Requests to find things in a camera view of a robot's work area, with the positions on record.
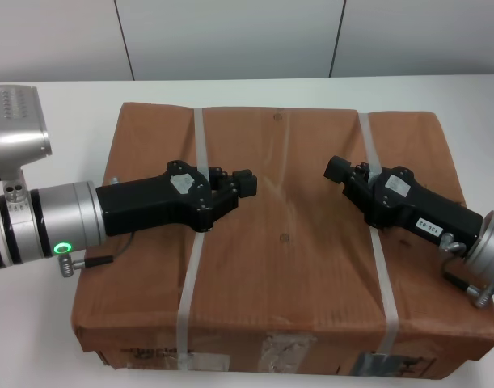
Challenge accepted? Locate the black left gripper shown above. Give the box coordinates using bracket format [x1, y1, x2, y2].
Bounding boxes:
[95, 160, 259, 238]

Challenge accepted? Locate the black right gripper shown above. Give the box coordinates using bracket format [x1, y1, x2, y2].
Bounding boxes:
[323, 154, 484, 248]

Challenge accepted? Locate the brown cardboard box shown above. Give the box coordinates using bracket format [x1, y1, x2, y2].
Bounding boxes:
[70, 100, 494, 383]

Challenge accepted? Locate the white plastic packing strap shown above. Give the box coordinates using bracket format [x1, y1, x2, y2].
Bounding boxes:
[175, 107, 211, 371]
[357, 112, 401, 357]

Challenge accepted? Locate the grey box label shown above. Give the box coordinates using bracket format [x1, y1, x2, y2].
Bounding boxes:
[357, 352, 387, 375]

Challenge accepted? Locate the clear packing tape strip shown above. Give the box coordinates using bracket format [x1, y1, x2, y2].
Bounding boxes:
[260, 108, 319, 371]

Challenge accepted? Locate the left gripper cable with connectors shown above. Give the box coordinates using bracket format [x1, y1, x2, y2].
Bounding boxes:
[59, 176, 135, 279]

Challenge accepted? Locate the gripper cable with connectors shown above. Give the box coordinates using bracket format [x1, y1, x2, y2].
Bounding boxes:
[59, 176, 135, 279]
[439, 234, 494, 310]

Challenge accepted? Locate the right gripper cable with connectors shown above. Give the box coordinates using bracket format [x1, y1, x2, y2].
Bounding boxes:
[439, 234, 494, 310]

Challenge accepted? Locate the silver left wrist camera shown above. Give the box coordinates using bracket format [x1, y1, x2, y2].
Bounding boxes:
[0, 84, 53, 203]

